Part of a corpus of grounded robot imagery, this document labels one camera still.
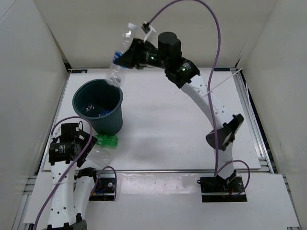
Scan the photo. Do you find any green plastic bottle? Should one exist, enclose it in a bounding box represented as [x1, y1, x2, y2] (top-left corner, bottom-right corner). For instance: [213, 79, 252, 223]
[95, 134, 118, 148]

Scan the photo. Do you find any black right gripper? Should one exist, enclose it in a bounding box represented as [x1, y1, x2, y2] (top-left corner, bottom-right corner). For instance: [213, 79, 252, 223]
[114, 39, 168, 70]

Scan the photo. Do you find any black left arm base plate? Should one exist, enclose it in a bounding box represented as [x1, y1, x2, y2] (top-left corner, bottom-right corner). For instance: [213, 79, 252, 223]
[89, 175, 117, 201]

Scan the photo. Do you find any white cable tie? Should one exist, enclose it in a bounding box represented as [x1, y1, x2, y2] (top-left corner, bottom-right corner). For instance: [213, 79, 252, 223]
[204, 68, 243, 96]

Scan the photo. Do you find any blue label bottle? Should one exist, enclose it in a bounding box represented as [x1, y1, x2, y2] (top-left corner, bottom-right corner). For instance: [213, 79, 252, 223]
[106, 23, 137, 88]
[82, 103, 110, 117]

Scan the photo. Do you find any clear plastic bottle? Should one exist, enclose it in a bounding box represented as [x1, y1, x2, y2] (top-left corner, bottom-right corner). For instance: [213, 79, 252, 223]
[87, 145, 112, 166]

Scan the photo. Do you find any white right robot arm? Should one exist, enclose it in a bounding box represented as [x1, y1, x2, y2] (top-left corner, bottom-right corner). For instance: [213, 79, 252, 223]
[113, 32, 244, 192]

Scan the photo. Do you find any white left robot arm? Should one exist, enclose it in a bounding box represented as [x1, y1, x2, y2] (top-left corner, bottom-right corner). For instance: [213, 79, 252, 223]
[43, 123, 101, 230]

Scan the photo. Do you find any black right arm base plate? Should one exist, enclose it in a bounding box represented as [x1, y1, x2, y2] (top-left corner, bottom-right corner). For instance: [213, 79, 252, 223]
[197, 176, 247, 203]

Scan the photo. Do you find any dark teal ribbed bin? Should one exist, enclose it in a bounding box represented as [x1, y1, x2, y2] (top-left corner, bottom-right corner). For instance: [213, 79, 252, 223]
[72, 79, 123, 135]

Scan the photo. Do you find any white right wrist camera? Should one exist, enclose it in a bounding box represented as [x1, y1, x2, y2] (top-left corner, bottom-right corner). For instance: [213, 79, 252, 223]
[142, 22, 156, 42]

